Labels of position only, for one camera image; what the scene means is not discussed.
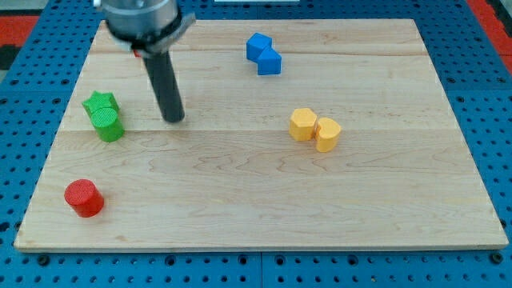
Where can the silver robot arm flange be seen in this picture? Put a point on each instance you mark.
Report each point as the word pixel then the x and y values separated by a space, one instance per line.
pixel 146 26

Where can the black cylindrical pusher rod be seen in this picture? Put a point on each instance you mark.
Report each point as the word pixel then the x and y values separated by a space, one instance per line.
pixel 163 80

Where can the blue cube block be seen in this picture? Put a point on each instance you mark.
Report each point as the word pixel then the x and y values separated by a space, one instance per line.
pixel 256 44

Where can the yellow hexagon block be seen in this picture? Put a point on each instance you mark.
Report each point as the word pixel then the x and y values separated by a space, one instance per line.
pixel 302 124

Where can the green cylinder block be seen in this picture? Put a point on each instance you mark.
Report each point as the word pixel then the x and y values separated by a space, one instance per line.
pixel 107 124

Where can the blue pentagon block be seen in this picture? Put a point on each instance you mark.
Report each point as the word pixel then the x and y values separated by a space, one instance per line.
pixel 269 62

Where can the yellow heart block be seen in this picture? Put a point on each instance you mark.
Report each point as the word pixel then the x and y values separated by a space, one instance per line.
pixel 327 134

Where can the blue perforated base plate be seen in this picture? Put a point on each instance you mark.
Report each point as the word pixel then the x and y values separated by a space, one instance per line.
pixel 44 45

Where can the green star block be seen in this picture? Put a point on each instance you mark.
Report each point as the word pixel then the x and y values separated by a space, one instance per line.
pixel 99 100

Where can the red cylinder block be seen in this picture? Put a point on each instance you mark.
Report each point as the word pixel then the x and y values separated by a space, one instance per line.
pixel 84 198

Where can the wooden board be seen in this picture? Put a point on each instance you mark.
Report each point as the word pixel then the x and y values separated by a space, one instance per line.
pixel 229 177

